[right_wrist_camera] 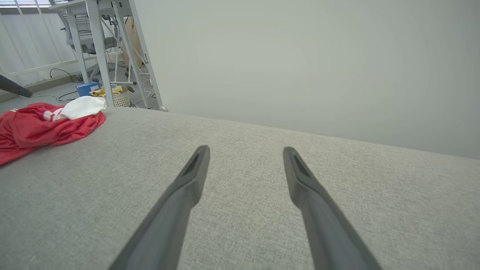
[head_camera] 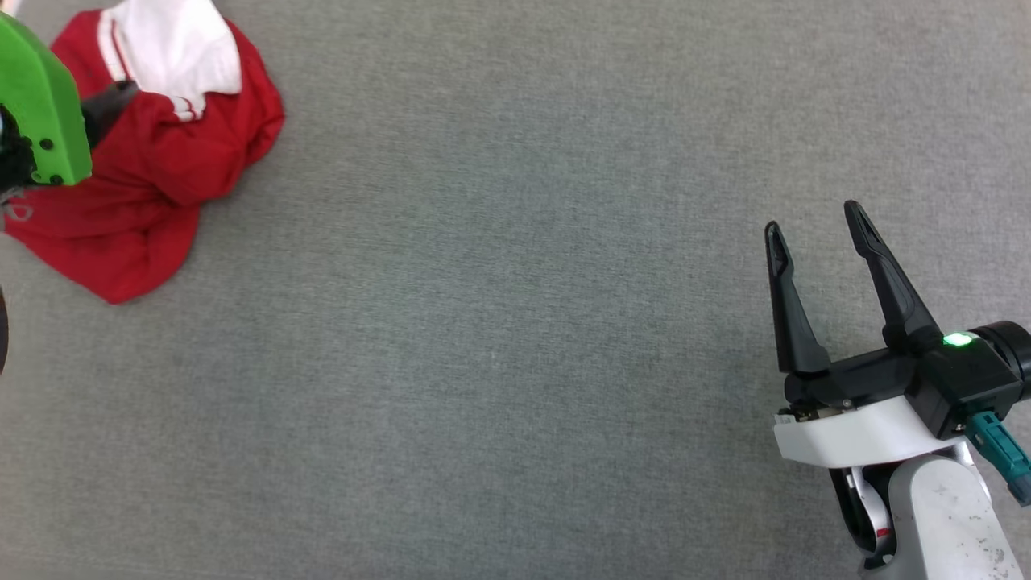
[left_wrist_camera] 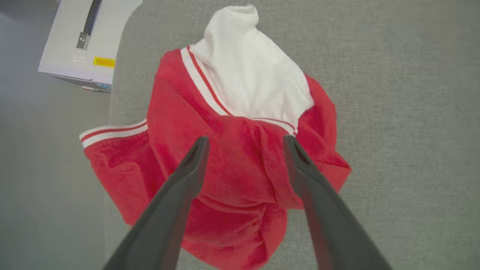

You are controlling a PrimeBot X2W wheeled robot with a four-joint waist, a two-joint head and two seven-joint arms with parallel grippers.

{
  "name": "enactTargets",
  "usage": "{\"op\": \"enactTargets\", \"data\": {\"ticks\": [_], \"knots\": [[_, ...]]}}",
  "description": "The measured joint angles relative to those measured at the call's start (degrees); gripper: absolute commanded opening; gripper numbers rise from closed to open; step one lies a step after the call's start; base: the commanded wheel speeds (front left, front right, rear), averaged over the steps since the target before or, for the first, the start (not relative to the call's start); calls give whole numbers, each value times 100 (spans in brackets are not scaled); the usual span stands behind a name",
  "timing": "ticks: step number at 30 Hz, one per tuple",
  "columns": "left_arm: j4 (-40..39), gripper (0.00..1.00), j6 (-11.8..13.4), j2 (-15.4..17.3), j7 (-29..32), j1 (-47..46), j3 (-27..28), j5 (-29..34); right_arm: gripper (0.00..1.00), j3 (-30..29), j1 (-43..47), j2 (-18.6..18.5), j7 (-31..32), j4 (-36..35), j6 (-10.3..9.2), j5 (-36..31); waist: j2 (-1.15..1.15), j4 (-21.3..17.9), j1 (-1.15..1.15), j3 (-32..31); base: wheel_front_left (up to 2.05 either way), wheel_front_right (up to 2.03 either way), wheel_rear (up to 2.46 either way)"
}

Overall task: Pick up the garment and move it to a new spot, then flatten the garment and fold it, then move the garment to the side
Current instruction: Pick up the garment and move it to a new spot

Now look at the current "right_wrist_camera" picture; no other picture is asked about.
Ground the white perforated basket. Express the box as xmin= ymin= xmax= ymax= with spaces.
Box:
xmin=106 ymin=88 xmax=132 ymax=108

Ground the yellow crumpled item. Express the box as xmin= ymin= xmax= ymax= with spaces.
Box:
xmin=90 ymin=86 xmax=123 ymax=97

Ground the blue box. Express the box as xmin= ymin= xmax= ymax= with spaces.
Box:
xmin=77 ymin=82 xmax=101 ymax=97

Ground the thin black floor cable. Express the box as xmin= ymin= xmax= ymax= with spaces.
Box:
xmin=50 ymin=68 xmax=78 ymax=81
xmin=55 ymin=91 xmax=80 ymax=103

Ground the red and white jersey shirt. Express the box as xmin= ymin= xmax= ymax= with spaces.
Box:
xmin=0 ymin=96 xmax=107 ymax=166

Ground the white table frame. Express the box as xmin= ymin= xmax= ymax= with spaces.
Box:
xmin=49 ymin=0 xmax=164 ymax=110

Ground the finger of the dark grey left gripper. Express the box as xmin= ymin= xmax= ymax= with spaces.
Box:
xmin=0 ymin=74 xmax=33 ymax=98

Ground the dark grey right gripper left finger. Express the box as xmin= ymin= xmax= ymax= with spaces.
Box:
xmin=109 ymin=145 xmax=210 ymax=270

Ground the brown cardboard box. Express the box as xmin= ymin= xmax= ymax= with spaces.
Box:
xmin=123 ymin=17 xmax=143 ymax=68

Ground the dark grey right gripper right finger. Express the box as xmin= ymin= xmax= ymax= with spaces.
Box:
xmin=283 ymin=147 xmax=383 ymax=270

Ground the grey office chair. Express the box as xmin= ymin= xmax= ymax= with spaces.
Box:
xmin=62 ymin=11 xmax=121 ymax=56

